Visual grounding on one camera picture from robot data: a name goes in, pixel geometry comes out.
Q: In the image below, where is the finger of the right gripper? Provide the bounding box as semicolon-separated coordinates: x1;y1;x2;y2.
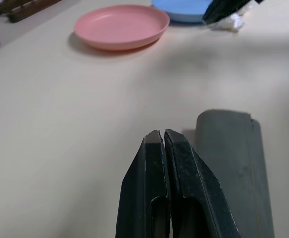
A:
202;0;259;26

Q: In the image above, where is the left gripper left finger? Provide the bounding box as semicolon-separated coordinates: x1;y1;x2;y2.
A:
114;129;172;238

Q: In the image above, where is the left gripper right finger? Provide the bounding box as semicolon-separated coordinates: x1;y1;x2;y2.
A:
164;128;242;238

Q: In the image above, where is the white tissue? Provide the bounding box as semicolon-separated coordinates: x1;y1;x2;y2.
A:
205;4;247;34

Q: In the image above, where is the grey glasses case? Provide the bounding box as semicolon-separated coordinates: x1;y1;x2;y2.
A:
193;108;275;238

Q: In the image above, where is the blue plastic plate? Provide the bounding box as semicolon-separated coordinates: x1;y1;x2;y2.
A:
151;0;214;24

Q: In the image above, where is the pink plastic plate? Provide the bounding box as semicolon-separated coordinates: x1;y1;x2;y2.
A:
73;4;171;51

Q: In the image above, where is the dark wooden peg rack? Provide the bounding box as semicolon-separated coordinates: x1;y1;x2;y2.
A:
0;0;63;23

